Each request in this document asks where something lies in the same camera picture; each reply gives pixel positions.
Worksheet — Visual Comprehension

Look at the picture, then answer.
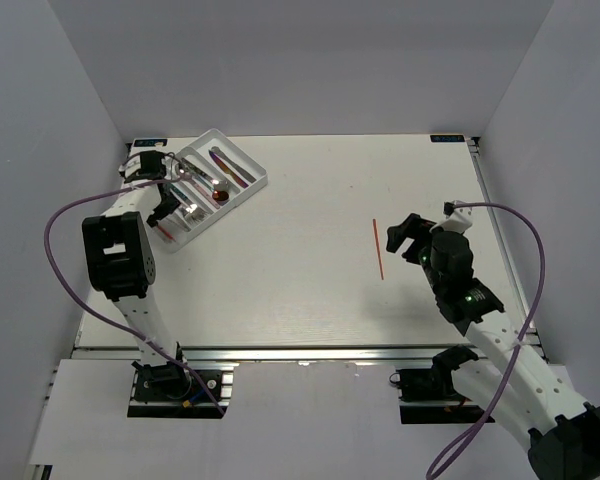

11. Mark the orange chopstick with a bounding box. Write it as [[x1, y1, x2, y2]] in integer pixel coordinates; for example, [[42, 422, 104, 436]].
[[372, 218, 385, 281], [155, 225, 175, 242]]

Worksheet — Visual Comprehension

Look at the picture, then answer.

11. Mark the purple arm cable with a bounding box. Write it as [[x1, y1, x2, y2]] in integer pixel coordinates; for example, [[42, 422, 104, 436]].
[[44, 152, 226, 419], [425, 199, 547, 480]]

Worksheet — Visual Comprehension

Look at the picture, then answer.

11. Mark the white compartment utensil tray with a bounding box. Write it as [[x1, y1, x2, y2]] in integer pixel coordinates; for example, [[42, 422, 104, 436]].
[[156, 129, 268, 252]]

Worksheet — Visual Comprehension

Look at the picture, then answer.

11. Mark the blue label sticker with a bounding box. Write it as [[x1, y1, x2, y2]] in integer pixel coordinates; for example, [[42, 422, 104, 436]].
[[430, 134, 465, 143], [133, 138, 167, 148]]

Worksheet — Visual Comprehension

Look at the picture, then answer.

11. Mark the iridescent gold spoon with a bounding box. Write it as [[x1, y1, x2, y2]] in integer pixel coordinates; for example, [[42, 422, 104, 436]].
[[212, 190, 230, 205]]

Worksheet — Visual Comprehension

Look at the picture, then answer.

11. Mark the silver spoon dark handle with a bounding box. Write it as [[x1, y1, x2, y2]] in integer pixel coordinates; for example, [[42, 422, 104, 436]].
[[181, 158, 229, 191]]

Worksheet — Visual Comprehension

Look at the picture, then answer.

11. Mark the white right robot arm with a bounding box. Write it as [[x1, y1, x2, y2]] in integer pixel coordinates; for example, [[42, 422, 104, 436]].
[[386, 209, 600, 479]]

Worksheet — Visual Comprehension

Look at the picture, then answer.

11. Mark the silver spoon pink handle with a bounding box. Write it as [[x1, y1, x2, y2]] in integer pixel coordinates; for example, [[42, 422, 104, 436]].
[[178, 168, 220, 210]]

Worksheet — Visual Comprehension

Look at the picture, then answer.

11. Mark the green handle fork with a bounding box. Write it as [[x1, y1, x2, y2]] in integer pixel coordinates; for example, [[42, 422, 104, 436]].
[[169, 184, 191, 208]]

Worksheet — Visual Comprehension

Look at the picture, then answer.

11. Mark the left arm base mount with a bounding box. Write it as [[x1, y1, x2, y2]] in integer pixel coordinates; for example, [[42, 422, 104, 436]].
[[127, 360, 228, 420]]

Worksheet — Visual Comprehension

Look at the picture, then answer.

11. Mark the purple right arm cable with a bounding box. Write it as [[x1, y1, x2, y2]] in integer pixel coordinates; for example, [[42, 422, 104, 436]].
[[425, 199, 547, 480]]

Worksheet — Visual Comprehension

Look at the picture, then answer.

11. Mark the dark handle fork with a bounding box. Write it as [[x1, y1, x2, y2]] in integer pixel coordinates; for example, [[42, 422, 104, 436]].
[[179, 204, 209, 224]]

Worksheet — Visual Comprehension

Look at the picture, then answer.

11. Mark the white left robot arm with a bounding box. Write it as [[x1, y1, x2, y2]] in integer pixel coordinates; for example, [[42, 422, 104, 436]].
[[81, 150, 192, 399]]

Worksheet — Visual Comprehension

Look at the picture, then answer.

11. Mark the blue label sticker left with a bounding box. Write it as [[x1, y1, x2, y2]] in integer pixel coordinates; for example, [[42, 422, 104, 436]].
[[133, 138, 167, 148]]

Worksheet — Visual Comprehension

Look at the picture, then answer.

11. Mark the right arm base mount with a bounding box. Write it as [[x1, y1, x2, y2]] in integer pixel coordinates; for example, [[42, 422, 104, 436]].
[[389, 345, 483, 425]]

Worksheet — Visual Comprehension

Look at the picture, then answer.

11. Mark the blue label sticker right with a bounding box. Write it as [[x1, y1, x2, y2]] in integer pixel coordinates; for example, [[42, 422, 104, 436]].
[[430, 134, 465, 143]]

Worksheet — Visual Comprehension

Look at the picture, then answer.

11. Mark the silver ornate butter knife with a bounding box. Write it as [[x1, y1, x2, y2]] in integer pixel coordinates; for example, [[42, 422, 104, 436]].
[[209, 146, 256, 184]]

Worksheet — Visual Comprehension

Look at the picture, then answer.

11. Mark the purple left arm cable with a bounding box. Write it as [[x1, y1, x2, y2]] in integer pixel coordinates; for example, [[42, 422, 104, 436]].
[[44, 152, 226, 419]]

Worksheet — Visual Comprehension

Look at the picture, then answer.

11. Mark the iridescent rainbow knife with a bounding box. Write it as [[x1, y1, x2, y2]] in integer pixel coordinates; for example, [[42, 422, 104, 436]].
[[209, 151, 249, 189]]

